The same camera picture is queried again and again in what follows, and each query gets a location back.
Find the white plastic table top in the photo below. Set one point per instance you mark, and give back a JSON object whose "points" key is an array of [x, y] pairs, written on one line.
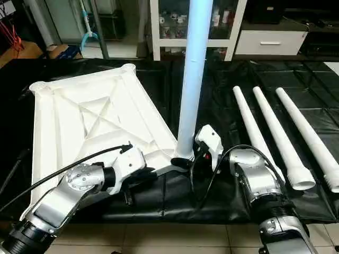
{"points": [[85, 116]]}

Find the white plastic table leg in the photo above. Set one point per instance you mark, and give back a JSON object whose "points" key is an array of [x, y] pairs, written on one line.
{"points": [[280, 132], [193, 69], [249, 121], [310, 132]]}

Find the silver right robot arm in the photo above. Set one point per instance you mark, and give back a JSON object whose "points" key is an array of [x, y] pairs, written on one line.
{"points": [[259, 182]]}

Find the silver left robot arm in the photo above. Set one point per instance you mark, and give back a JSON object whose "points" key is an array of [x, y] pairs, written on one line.
{"points": [[69, 193]]}

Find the black work mat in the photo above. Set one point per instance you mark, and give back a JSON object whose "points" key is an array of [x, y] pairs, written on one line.
{"points": [[212, 196]]}

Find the white glass-door cabinet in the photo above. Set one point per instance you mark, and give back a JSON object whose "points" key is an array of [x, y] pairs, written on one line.
{"points": [[169, 26]]}

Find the white drawer unit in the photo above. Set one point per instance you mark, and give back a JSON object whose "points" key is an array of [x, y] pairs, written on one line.
{"points": [[270, 42]]}

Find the black speaker box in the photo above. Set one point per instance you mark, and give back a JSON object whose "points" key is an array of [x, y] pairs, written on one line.
{"points": [[267, 10]]}

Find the brown wooden desk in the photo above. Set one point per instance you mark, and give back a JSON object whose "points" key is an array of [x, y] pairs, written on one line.
{"points": [[18, 53]]}

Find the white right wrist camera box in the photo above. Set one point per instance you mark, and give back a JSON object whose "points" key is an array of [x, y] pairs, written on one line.
{"points": [[209, 140]]}

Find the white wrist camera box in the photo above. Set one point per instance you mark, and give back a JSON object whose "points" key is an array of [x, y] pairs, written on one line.
{"points": [[127, 161], [209, 140]]}

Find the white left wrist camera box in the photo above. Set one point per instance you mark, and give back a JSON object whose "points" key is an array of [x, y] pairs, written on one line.
{"points": [[127, 161]]}

